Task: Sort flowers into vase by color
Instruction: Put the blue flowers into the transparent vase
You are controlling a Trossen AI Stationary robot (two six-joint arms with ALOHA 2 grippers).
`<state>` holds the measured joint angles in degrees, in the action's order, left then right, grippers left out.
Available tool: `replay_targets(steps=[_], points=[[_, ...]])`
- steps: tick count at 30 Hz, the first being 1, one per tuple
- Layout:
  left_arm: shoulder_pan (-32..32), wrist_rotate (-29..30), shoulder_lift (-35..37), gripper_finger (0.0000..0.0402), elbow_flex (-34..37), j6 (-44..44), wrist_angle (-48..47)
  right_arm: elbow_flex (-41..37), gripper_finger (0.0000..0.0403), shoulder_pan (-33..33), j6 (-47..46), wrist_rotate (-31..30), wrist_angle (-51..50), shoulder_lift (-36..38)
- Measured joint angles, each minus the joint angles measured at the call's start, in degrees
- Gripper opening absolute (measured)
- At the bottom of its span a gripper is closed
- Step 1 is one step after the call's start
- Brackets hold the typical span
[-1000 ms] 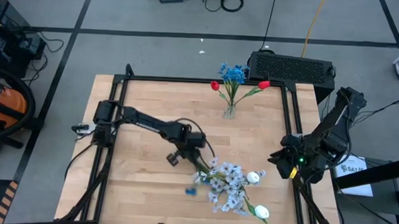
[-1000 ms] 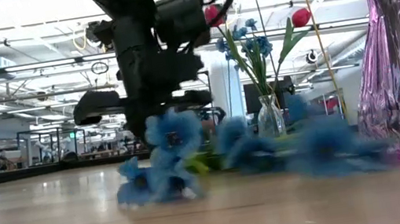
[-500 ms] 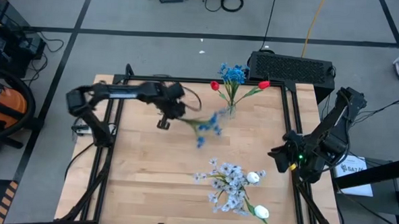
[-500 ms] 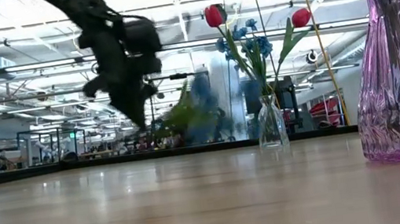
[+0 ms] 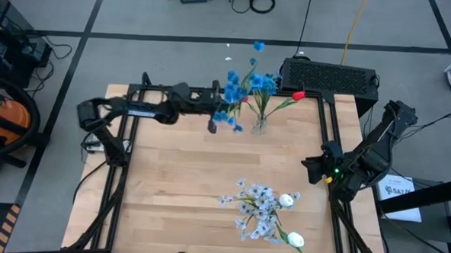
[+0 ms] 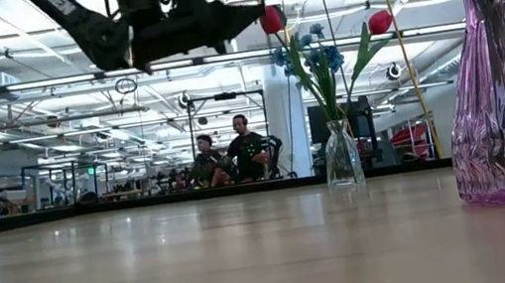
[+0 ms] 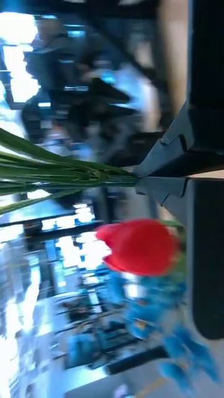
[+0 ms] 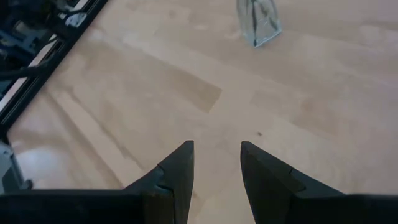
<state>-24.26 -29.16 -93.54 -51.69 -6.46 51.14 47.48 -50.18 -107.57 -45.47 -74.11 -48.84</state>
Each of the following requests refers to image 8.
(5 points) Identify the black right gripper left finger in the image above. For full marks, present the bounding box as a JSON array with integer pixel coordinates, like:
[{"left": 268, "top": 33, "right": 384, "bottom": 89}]
[{"left": 124, "top": 140, "right": 195, "bottom": 224}]

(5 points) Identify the grey metal mount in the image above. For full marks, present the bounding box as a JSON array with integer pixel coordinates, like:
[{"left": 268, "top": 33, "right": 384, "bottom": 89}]
[{"left": 0, "top": 139, "right": 34, "bottom": 194}]

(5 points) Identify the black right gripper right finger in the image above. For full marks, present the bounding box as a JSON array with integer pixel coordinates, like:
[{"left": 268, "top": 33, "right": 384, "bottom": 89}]
[{"left": 241, "top": 141, "right": 349, "bottom": 224}]

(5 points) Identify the clear glass vase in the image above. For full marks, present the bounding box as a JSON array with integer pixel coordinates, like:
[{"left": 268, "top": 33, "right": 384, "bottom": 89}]
[{"left": 235, "top": 0, "right": 283, "bottom": 49}]

